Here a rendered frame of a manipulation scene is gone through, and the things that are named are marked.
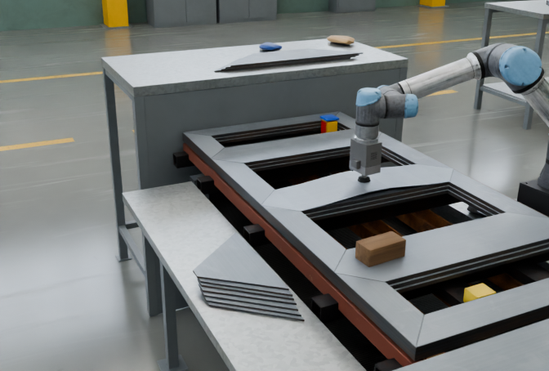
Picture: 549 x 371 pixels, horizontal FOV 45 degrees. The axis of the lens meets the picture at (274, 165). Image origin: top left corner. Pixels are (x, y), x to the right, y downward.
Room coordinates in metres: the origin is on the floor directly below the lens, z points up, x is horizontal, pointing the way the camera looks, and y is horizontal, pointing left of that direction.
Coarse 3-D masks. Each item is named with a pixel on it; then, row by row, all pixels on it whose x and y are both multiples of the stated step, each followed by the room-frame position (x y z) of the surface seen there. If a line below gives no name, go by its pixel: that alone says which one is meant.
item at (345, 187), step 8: (328, 176) 2.05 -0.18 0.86; (336, 176) 2.05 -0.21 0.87; (344, 176) 2.04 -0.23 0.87; (328, 184) 1.99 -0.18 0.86; (336, 184) 1.99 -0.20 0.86; (344, 184) 1.98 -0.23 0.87; (352, 184) 1.98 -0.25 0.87; (344, 192) 1.92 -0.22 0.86; (352, 192) 1.92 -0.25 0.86; (360, 192) 1.91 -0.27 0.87
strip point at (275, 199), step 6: (276, 192) 1.95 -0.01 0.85; (270, 198) 1.90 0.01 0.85; (276, 198) 1.90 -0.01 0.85; (282, 198) 1.90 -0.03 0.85; (264, 204) 1.85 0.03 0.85; (270, 204) 1.85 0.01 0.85; (276, 204) 1.85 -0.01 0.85; (282, 204) 1.85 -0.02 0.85; (288, 204) 1.85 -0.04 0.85; (294, 210) 1.81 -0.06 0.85
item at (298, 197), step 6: (288, 186) 1.99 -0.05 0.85; (294, 186) 1.99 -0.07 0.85; (282, 192) 1.95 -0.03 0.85; (288, 192) 1.94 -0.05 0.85; (294, 192) 1.94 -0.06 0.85; (300, 192) 1.94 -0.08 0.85; (306, 192) 1.94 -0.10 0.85; (288, 198) 1.90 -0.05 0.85; (294, 198) 1.90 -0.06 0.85; (300, 198) 1.90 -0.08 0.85; (306, 198) 1.90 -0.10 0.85; (312, 198) 1.90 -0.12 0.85; (294, 204) 1.85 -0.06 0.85; (300, 204) 1.85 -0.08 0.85; (306, 204) 1.85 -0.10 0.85; (312, 204) 1.85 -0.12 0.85; (318, 204) 1.85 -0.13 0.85; (300, 210) 1.81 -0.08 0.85
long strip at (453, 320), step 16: (512, 288) 1.38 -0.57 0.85; (528, 288) 1.38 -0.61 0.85; (544, 288) 1.38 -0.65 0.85; (464, 304) 1.31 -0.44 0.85; (480, 304) 1.31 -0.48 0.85; (496, 304) 1.31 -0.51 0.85; (512, 304) 1.31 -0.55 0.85; (528, 304) 1.31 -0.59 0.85; (544, 304) 1.31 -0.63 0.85; (432, 320) 1.24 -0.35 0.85; (448, 320) 1.24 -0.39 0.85; (464, 320) 1.24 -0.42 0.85; (480, 320) 1.24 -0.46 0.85; (496, 320) 1.24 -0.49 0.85; (432, 336) 1.18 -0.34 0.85; (448, 336) 1.18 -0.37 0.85
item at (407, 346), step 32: (288, 128) 2.65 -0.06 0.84; (320, 128) 2.71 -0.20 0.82; (288, 160) 2.28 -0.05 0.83; (320, 160) 2.33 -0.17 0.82; (384, 192) 1.95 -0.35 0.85; (416, 192) 1.98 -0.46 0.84; (448, 192) 2.03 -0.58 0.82; (480, 192) 1.96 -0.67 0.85; (512, 256) 1.57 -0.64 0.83; (384, 320) 1.25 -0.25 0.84; (512, 320) 1.26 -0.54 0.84; (416, 352) 1.15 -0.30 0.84
